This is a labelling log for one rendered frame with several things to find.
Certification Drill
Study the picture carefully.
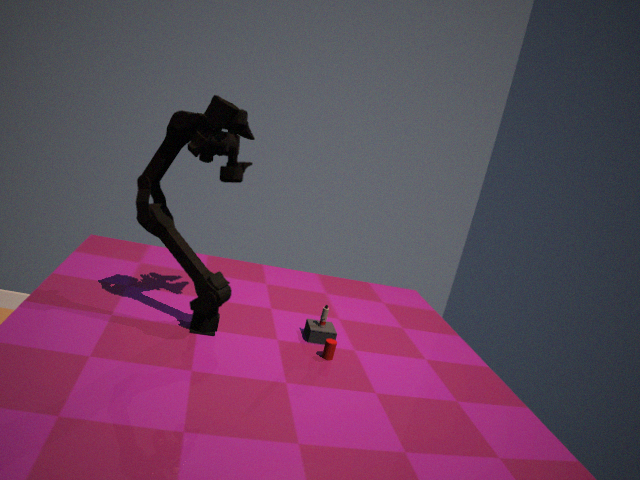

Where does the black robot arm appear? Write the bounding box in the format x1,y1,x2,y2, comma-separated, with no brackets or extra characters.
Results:
135,95,239,336

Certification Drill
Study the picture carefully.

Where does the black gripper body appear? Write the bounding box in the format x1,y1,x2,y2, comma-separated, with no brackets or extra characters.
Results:
215,109,248,182

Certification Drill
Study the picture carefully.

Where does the red cylinder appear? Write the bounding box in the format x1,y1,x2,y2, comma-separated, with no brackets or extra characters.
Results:
322,338,337,360

